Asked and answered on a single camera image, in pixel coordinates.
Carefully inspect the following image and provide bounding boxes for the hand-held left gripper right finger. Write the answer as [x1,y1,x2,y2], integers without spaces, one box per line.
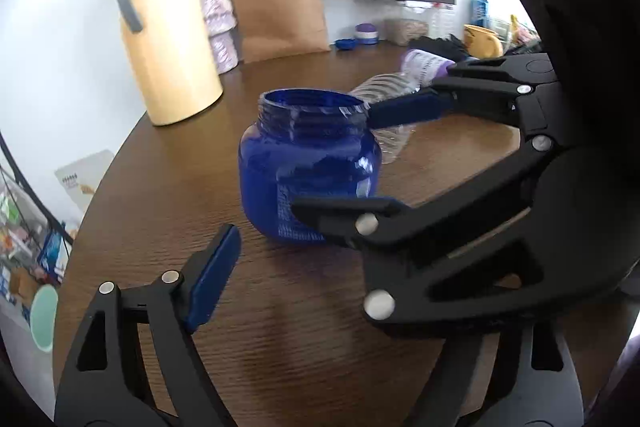
[405,321,587,427]

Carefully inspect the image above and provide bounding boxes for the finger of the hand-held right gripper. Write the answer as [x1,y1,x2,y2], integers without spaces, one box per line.
[290,136,623,339]
[367,53,567,154]

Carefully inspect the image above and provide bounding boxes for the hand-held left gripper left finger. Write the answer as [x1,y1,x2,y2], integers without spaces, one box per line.
[54,223,242,427]

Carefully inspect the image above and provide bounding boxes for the blue transparent plastic jar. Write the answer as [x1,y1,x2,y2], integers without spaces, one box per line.
[238,88,383,246]

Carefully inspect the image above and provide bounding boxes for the teal cup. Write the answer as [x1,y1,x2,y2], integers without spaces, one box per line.
[29,284,60,354]

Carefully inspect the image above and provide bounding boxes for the clear plastic bottle purple label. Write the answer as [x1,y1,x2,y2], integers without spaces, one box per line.
[347,49,457,166]

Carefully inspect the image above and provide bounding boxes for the black cloth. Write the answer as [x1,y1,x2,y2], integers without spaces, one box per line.
[409,35,472,62]

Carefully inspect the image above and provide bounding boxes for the clear container brown contents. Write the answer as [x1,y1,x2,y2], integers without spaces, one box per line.
[383,18,430,47]

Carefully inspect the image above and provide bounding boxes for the purple white small jar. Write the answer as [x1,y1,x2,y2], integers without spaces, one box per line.
[354,23,380,46]

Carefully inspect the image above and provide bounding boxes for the yellow mug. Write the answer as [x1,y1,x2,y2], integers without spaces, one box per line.
[462,24,504,60]

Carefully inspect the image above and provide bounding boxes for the blue box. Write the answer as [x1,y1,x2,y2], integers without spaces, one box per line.
[470,0,490,30]

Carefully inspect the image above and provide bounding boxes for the white printed card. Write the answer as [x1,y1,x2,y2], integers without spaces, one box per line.
[54,149,117,216]

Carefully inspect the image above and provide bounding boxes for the blue white packet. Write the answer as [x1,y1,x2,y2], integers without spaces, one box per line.
[37,229,71,276]

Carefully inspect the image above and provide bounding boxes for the purple white vase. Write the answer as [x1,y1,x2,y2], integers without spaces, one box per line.
[192,0,240,76]

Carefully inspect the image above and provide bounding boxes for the yellow thermos jug grey handle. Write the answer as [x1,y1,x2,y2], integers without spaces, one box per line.
[113,0,224,127]

